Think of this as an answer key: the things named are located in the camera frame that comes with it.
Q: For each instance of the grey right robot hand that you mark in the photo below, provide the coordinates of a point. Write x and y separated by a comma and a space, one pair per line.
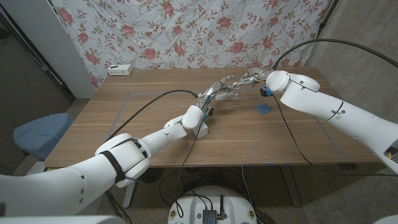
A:
255, 77

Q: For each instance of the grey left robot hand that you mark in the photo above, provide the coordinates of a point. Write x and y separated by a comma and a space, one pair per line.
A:
214, 91

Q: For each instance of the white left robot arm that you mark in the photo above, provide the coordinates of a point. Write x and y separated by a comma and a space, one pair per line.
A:
62, 186

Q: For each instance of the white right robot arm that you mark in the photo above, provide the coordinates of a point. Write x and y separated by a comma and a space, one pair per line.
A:
326, 109

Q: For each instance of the white cube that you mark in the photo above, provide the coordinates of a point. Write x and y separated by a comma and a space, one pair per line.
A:
202, 132

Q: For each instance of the blue packet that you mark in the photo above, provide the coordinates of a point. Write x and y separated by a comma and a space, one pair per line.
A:
263, 109

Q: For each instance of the floral backdrop cloth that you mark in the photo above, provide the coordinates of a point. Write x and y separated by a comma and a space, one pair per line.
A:
199, 31

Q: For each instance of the black backdrop pole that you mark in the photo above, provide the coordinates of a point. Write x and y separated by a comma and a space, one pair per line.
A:
326, 15

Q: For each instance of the white power strip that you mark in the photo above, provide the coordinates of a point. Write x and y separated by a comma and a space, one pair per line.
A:
119, 69

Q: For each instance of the round black floor base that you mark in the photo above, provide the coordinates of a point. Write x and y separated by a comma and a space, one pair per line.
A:
154, 175

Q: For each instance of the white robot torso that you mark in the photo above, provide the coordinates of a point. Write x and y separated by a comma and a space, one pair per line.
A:
186, 202

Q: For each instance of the grey table leg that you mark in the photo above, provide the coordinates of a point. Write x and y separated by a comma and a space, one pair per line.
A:
292, 189

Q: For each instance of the black module with antenna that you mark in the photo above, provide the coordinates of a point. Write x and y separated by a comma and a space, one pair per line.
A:
209, 215

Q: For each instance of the white table leg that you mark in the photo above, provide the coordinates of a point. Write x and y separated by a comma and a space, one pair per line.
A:
129, 196

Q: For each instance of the black power adapter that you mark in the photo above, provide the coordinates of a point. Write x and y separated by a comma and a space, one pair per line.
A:
264, 218

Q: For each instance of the blue padded stool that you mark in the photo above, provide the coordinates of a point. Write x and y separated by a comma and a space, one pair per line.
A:
40, 133

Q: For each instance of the white partition panel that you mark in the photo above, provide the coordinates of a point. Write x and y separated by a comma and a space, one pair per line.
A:
43, 31

